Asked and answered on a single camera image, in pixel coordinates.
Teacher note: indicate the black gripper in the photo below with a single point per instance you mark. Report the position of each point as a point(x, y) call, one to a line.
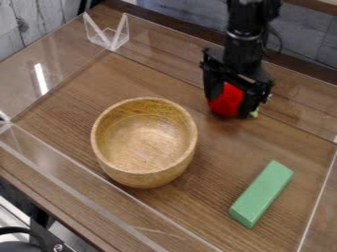
point(253, 81)

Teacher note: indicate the red plush fruit green leaves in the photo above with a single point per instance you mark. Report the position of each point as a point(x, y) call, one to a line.
point(226, 102)

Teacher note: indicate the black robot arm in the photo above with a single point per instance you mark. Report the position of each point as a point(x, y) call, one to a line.
point(246, 33)

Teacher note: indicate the wooden bowl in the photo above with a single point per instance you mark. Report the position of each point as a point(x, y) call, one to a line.
point(143, 140)

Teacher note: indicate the green rectangular block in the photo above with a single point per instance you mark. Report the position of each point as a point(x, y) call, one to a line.
point(259, 195)

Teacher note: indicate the clear acrylic tray enclosure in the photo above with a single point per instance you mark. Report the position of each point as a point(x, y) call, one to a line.
point(60, 82)

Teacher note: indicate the black metal bracket with cable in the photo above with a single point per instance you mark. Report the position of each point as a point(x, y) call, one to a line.
point(24, 235)

